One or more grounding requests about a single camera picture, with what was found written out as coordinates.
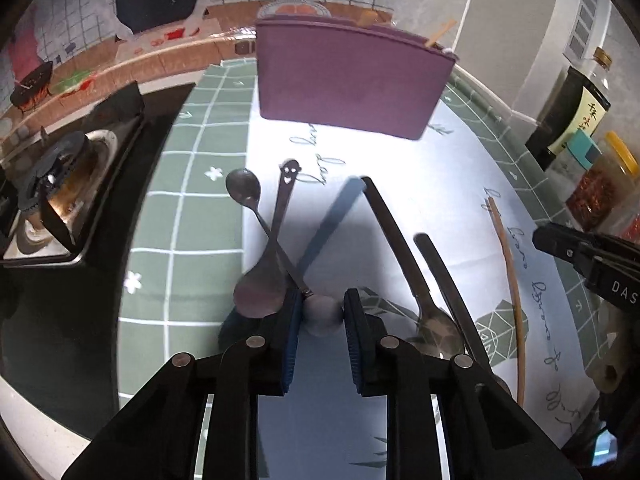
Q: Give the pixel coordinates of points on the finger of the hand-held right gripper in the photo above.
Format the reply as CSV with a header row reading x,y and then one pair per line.
x,y
565,242

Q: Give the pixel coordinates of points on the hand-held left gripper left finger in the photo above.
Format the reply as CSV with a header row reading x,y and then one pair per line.
x,y
291,345

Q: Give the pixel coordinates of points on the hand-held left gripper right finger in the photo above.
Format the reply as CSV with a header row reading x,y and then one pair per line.
x,y
356,345

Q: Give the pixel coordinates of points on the plain metal spoon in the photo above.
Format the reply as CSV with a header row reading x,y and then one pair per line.
x,y
242,187

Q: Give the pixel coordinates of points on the purple utensil box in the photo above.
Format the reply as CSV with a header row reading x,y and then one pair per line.
x,y
345,75

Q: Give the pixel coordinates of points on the yellow lid chilli jar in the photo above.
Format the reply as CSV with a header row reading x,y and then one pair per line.
x,y
605,185

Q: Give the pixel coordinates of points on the small bottle teal cap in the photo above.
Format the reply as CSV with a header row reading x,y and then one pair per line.
x,y
587,147

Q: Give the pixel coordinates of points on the dark soy sauce bottle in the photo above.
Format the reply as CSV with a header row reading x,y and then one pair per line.
x,y
570,105

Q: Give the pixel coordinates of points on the green checked tablecloth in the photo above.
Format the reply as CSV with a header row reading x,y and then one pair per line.
x,y
200,240

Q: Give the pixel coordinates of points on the white vent grille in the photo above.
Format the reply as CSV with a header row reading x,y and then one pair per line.
x,y
582,20

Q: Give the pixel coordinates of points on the black gas stove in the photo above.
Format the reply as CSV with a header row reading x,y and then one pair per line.
x,y
65,180

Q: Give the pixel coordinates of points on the cartoon couple wall poster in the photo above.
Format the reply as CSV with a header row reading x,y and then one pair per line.
x,y
150,5

